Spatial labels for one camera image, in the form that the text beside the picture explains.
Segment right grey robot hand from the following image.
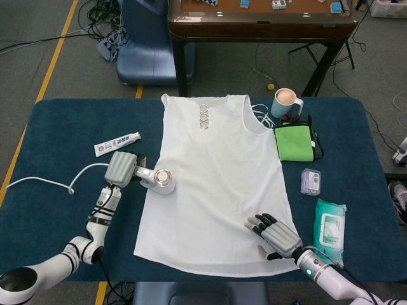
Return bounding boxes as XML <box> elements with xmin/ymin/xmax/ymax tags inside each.
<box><xmin>244</xmin><ymin>213</ymin><xmax>303</xmax><ymax>261</ymax></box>

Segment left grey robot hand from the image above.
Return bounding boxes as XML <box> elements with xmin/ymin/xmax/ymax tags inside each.
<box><xmin>104</xmin><ymin>151</ymin><xmax>148</xmax><ymax>188</ymax></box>

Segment white handheld device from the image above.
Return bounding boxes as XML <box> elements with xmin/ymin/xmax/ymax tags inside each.
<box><xmin>133</xmin><ymin>165</ymin><xmax>177</xmax><ymax>195</ymax></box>

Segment white cable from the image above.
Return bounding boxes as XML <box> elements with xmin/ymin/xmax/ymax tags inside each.
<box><xmin>6</xmin><ymin>162</ymin><xmax>111</xmax><ymax>195</ymax></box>

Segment white sleeveless shirt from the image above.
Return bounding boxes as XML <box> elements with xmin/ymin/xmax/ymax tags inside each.
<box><xmin>132</xmin><ymin>93</ymin><xmax>310</xmax><ymax>278</ymax></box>

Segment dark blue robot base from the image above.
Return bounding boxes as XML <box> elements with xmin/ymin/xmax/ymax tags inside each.
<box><xmin>132</xmin><ymin>281</ymin><xmax>270</xmax><ymax>305</ymax></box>

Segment white toothpaste tube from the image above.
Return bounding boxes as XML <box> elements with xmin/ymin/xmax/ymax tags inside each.
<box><xmin>93</xmin><ymin>132</ymin><xmax>142</xmax><ymax>158</ymax></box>

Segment teal wet wipes pack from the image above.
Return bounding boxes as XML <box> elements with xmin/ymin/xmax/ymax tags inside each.
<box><xmin>312</xmin><ymin>198</ymin><xmax>347</xmax><ymax>266</ymax></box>

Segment purple clear plastic box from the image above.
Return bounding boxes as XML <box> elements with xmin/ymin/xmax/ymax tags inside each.
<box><xmin>300</xmin><ymin>168</ymin><xmax>321</xmax><ymax>196</ymax></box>

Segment green folded cloth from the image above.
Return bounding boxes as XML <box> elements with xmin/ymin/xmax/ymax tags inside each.
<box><xmin>274</xmin><ymin>125</ymin><xmax>316</xmax><ymax>162</ymax></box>

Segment blue plastic machine base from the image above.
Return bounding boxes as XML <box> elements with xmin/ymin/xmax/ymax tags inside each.
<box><xmin>116</xmin><ymin>0</ymin><xmax>197</xmax><ymax>86</ymax></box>

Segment blue power strip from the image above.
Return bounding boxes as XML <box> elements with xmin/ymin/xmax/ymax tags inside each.
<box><xmin>97</xmin><ymin>31</ymin><xmax>128</xmax><ymax>61</ymax></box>

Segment grey sneaker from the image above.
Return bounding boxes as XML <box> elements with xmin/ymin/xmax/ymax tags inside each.
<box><xmin>387</xmin><ymin>180</ymin><xmax>407</xmax><ymax>226</ymax></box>

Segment grey white floor device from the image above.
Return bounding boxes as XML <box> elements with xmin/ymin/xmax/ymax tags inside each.
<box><xmin>391</xmin><ymin>137</ymin><xmax>407</xmax><ymax>168</ymax></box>

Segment black tripod stand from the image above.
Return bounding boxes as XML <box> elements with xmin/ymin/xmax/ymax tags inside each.
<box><xmin>288</xmin><ymin>39</ymin><xmax>356</xmax><ymax>70</ymax></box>

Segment brown mahjong table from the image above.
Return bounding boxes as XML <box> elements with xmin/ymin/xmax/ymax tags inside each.
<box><xmin>167</xmin><ymin>0</ymin><xmax>360</xmax><ymax>98</ymax></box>

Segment white storage box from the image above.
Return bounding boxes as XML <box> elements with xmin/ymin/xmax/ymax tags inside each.
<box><xmin>368</xmin><ymin>0</ymin><xmax>407</xmax><ymax>17</ymax></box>

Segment blue mug white handle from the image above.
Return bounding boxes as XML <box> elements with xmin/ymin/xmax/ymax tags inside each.
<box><xmin>270</xmin><ymin>88</ymin><xmax>305</xmax><ymax>119</ymax></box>

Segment tangled black floor cables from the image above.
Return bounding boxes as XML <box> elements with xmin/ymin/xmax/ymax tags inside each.
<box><xmin>81</xmin><ymin>0</ymin><xmax>130</xmax><ymax>61</ymax></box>

